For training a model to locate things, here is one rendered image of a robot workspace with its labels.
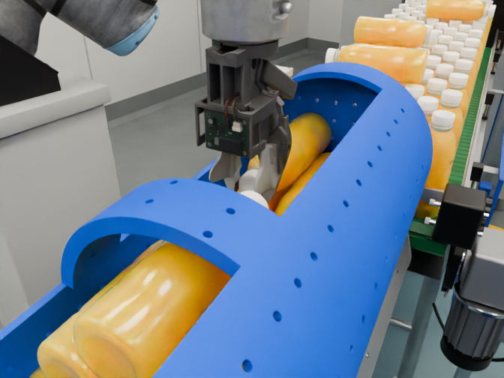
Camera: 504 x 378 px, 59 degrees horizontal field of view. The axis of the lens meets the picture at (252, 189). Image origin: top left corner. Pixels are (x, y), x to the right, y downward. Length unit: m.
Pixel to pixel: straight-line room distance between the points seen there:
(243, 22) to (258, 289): 0.26
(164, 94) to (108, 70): 0.61
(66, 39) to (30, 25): 2.42
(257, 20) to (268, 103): 0.09
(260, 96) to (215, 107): 0.06
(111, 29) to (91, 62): 2.53
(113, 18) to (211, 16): 0.62
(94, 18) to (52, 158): 0.31
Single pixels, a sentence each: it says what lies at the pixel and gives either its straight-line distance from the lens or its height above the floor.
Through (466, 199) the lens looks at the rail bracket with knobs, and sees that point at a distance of 0.86.
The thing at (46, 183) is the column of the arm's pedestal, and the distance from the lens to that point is 1.06.
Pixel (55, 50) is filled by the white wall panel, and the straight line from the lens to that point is 3.44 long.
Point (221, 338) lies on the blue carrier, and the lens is 0.27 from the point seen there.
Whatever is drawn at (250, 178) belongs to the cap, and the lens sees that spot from 0.58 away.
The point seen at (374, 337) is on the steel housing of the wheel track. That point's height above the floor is 0.87.
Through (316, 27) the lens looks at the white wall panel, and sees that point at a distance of 5.69.
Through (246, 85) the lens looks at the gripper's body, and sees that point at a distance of 0.47.
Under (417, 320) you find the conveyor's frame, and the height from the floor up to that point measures 0.36.
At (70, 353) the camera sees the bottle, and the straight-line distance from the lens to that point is 0.37.
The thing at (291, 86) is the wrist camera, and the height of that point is 1.24.
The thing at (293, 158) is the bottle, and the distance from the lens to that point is 0.62.
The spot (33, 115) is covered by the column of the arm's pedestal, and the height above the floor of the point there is 1.09.
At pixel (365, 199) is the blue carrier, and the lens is 0.44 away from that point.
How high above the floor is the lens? 1.42
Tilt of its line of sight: 32 degrees down
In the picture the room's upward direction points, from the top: straight up
